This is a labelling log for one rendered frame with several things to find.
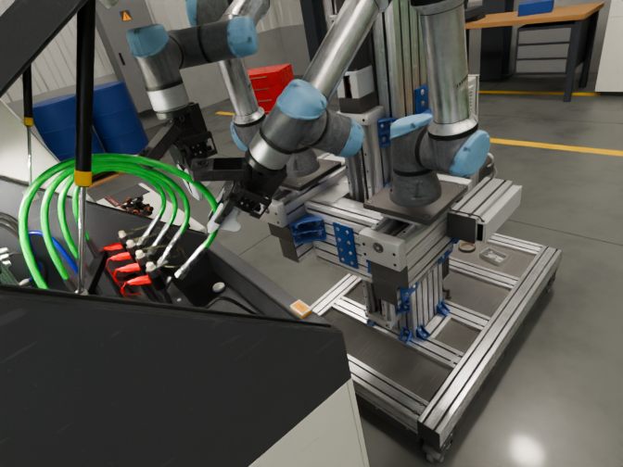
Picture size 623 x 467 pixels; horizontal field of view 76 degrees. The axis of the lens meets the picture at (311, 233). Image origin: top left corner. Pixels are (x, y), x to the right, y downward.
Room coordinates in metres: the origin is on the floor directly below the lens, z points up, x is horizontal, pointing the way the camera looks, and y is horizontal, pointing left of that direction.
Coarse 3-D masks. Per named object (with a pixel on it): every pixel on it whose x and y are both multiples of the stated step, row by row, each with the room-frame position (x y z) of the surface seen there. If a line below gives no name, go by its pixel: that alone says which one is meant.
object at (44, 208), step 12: (72, 168) 0.84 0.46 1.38; (60, 180) 0.82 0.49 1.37; (168, 180) 0.93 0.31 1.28; (48, 192) 0.80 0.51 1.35; (180, 192) 0.94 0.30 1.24; (48, 204) 0.80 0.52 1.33; (48, 228) 0.79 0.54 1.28; (180, 228) 0.93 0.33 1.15; (48, 240) 0.78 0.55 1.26; (168, 252) 0.89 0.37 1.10; (60, 264) 0.78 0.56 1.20; (72, 288) 0.77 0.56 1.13
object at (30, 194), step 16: (64, 160) 0.72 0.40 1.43; (96, 160) 0.72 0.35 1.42; (112, 160) 0.73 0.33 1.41; (128, 160) 0.73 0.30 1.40; (144, 160) 0.73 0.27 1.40; (48, 176) 0.70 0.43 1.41; (32, 192) 0.70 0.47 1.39; (208, 192) 0.75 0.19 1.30; (208, 240) 0.74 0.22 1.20; (32, 256) 0.69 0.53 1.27; (32, 272) 0.68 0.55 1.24; (48, 288) 0.69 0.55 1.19
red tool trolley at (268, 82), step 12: (252, 72) 5.22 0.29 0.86; (264, 72) 5.03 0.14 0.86; (276, 72) 4.92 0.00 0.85; (288, 72) 5.20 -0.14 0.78; (252, 84) 5.06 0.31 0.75; (264, 84) 5.00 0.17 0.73; (276, 84) 4.94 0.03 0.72; (264, 96) 5.01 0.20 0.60; (276, 96) 4.95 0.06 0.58; (264, 108) 5.03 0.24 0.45
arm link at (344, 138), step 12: (336, 120) 0.71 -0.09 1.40; (348, 120) 0.73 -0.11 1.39; (324, 132) 0.69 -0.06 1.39; (336, 132) 0.70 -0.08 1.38; (348, 132) 0.72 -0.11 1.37; (360, 132) 0.74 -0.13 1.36; (312, 144) 0.70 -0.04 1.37; (324, 144) 0.70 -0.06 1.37; (336, 144) 0.71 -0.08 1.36; (348, 144) 0.71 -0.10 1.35; (360, 144) 0.73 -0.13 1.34; (336, 156) 0.74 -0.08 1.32; (348, 156) 0.74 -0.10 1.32
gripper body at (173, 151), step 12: (180, 108) 0.85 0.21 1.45; (192, 108) 0.88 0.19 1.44; (180, 120) 0.88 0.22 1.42; (192, 120) 0.87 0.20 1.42; (192, 132) 0.87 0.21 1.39; (204, 132) 0.88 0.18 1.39; (180, 144) 0.84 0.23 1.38; (192, 144) 0.85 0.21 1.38; (204, 144) 0.86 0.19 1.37; (180, 156) 0.83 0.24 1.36; (192, 156) 0.84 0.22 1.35; (204, 156) 0.87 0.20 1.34
